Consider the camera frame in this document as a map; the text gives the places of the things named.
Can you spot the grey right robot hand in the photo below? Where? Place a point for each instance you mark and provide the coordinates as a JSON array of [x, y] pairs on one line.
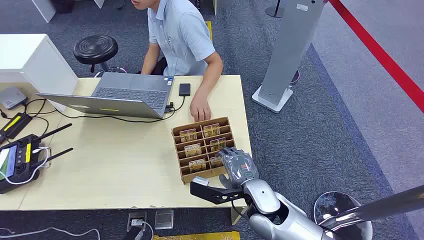
[[239, 167]]

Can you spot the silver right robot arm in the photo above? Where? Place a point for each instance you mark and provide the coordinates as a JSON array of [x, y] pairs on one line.
[[281, 212]]

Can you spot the gold hotel card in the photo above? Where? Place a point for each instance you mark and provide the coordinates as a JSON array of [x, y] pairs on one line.
[[188, 136], [215, 162], [197, 165], [211, 130], [192, 150], [217, 144]]

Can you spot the wooden card holder tray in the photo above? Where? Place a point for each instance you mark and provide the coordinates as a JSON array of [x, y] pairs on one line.
[[193, 175]]

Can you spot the person's hand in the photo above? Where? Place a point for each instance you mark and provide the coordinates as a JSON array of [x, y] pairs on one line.
[[199, 109]]

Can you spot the person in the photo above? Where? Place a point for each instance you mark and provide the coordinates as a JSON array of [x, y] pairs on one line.
[[180, 36]]

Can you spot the yellow floor strip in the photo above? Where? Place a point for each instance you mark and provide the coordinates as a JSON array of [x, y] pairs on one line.
[[198, 236]]

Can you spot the metal floor plate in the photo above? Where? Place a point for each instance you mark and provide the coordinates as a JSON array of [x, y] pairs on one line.
[[164, 219]]

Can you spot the black smartphone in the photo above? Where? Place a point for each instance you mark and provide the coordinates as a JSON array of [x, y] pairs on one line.
[[184, 89]]

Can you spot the floor socket with plug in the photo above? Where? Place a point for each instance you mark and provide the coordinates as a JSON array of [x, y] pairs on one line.
[[136, 221]]

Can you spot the silver kiosk stand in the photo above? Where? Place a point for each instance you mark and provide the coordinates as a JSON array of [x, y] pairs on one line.
[[291, 46]]

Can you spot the grey laptop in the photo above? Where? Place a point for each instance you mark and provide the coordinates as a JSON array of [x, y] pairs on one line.
[[129, 94]]

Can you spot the yellow chair part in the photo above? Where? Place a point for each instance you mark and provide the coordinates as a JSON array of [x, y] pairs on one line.
[[209, 30]]

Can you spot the dark stanchion base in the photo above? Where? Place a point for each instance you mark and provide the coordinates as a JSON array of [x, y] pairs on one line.
[[273, 12]]

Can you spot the black round stool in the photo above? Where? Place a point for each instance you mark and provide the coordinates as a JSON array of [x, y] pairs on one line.
[[95, 49]]

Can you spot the black remote controller with antennas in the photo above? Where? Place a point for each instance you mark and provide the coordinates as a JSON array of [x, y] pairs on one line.
[[23, 159]]

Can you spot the black device with yellow stripe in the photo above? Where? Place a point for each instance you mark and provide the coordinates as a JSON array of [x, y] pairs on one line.
[[14, 126]]

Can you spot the white cabinet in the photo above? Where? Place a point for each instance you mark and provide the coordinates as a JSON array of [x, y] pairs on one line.
[[30, 63]]

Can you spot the grey small box device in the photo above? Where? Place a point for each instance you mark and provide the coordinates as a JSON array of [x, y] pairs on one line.
[[11, 97]]

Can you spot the white furniture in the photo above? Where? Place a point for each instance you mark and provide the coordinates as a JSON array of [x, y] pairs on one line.
[[44, 8]]

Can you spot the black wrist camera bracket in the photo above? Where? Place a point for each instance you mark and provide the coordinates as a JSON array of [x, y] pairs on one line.
[[212, 193]]

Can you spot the chrome stanchion post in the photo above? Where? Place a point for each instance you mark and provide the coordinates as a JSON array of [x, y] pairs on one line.
[[344, 215]]

